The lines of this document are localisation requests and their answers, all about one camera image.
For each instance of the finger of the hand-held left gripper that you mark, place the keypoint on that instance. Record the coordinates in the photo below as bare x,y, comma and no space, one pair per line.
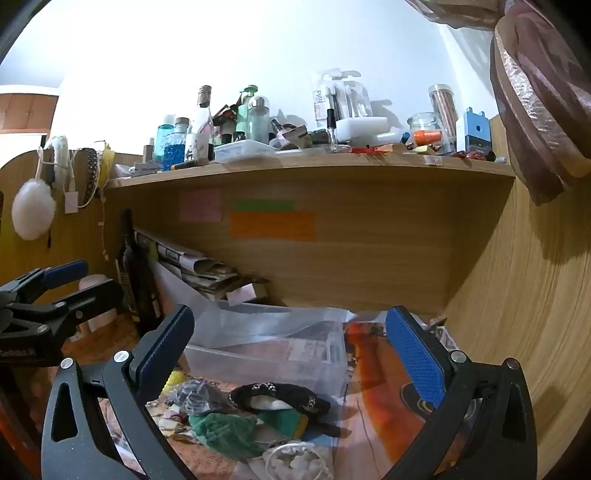
92,297
64,272

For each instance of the black patterned headband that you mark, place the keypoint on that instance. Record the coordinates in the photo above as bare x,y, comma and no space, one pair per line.
92,175

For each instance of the brown curtain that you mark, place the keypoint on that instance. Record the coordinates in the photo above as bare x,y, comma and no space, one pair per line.
540,92

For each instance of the clear plastic container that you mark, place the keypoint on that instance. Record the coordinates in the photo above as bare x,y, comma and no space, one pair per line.
277,364

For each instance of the orange capped bottle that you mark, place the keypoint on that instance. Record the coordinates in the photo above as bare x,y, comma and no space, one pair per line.
427,137

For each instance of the newspaper print table cover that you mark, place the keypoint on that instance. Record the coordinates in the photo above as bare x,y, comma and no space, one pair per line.
374,364

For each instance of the blue glass jar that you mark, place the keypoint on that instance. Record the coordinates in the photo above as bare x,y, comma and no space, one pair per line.
175,148

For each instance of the green sticky note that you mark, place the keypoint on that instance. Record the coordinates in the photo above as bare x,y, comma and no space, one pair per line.
264,206

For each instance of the yellow hanging cloth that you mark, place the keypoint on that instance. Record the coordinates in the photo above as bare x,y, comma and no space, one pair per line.
107,159

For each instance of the white fuzzy headband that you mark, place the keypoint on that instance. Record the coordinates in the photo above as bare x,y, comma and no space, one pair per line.
60,154

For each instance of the black capped nail polish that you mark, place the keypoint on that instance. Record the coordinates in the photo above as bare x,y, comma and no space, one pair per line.
331,131

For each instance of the white foam block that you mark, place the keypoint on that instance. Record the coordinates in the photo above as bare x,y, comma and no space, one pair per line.
362,127

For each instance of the blister pack of brushes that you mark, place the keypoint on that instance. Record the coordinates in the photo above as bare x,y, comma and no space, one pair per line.
341,99

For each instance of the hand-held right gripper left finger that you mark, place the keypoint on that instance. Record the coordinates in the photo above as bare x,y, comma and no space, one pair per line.
166,350

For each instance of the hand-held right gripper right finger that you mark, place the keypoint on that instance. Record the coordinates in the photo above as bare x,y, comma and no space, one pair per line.
415,360

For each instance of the white powder puff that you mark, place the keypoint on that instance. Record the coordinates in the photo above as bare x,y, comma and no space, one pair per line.
32,207

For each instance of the orange sticky note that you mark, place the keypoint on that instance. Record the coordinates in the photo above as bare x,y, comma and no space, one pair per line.
272,226

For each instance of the teal liquid bottle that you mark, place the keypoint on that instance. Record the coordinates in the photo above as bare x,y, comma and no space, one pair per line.
164,138

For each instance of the blue box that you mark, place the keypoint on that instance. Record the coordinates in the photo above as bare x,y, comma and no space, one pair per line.
473,134

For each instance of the green knitted scrunchie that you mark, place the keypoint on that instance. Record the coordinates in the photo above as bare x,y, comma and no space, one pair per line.
221,431

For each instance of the clear tube of pencils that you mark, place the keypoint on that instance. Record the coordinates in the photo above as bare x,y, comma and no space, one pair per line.
443,108

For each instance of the wooden wall cabinet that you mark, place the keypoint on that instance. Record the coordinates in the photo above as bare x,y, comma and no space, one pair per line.
27,110

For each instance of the flat clear plastic box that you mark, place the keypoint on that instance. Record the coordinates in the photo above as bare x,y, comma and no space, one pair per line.
244,150

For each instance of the wooden shelf board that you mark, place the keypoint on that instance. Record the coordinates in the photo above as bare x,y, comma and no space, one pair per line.
323,168

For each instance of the pink sticky note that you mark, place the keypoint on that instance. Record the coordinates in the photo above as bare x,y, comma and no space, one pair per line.
200,204

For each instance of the frosted bottle silver cap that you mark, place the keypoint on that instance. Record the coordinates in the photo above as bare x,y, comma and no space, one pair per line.
257,122

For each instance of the small white cardboard box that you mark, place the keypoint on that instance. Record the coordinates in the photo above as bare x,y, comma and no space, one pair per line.
242,293

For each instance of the clear glass bottle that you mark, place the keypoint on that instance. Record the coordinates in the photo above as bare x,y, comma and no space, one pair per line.
203,115

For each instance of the white printed cup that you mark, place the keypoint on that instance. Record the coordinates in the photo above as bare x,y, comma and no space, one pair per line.
198,147

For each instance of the black beaded scrunchie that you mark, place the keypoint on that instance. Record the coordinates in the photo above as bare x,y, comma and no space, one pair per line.
277,390

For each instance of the stack of newspapers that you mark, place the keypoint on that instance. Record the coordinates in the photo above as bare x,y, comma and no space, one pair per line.
198,274

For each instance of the dark wine bottle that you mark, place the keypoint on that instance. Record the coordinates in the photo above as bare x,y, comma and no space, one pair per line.
134,272

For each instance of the black marker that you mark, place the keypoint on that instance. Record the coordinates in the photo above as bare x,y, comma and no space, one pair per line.
189,164

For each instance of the yellow soft ball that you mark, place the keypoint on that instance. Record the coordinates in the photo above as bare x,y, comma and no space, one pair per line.
174,379

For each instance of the green pump bottle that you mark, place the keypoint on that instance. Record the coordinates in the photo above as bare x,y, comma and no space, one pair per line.
244,113

